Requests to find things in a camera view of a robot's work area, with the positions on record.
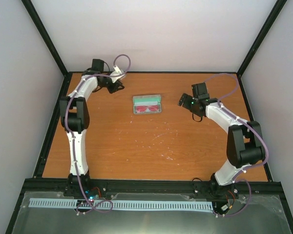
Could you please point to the light blue slotted cable duct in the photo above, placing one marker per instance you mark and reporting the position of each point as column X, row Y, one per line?
column 123, row 205

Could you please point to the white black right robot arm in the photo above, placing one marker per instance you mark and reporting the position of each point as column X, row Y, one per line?
column 245, row 145

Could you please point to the black enclosure frame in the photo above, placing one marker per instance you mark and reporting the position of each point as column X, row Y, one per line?
column 68, row 77

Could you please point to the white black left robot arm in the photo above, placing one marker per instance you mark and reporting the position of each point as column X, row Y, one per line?
column 75, row 118

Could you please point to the pink transparent sunglasses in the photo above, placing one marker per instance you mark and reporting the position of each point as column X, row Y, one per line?
column 147, row 108

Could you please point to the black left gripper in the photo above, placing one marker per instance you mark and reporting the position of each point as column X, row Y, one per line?
column 114, row 88

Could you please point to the grey glasses case green lining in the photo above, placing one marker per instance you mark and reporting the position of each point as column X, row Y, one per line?
column 147, row 104

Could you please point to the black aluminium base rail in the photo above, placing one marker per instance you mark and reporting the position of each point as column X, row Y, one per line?
column 107, row 188

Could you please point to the light blue cleaning cloth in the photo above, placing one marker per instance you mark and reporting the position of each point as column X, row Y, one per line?
column 146, row 107

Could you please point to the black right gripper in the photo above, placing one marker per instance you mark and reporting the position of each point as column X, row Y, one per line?
column 185, row 104

